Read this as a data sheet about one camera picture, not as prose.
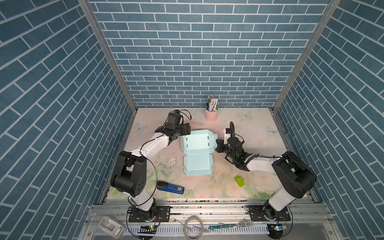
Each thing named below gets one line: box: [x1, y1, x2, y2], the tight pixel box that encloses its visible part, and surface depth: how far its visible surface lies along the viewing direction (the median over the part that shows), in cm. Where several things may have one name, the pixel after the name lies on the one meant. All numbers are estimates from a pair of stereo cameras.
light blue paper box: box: [180, 129, 218, 176], surface depth 96 cm
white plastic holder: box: [97, 215, 127, 239], surface depth 69 cm
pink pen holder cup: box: [204, 110, 218, 122], surface depth 111 cm
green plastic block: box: [233, 175, 246, 188], surface depth 85 cm
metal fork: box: [218, 220, 254, 227], surface depth 73 cm
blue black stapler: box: [156, 180, 185, 195], surface depth 81 cm
